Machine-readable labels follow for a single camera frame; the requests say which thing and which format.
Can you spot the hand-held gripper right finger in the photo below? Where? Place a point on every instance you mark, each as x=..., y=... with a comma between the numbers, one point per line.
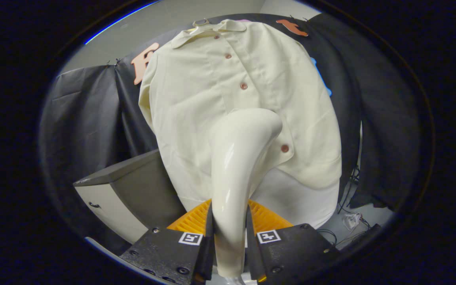
x=250, y=249

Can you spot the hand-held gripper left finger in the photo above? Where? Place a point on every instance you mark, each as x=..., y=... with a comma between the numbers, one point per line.
x=210, y=253

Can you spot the white garment steamer nozzle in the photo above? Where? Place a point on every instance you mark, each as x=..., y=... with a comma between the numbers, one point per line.
x=232, y=178

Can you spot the cream button shirt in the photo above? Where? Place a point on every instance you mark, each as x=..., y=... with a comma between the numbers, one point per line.
x=196, y=99

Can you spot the white clothes hanger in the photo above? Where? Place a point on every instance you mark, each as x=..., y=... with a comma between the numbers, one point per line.
x=194, y=24

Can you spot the grey drawer cabinet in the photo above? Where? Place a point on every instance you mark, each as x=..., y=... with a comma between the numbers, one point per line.
x=141, y=186

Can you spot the black backdrop cloth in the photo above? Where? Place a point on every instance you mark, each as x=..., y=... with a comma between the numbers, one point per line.
x=89, y=111

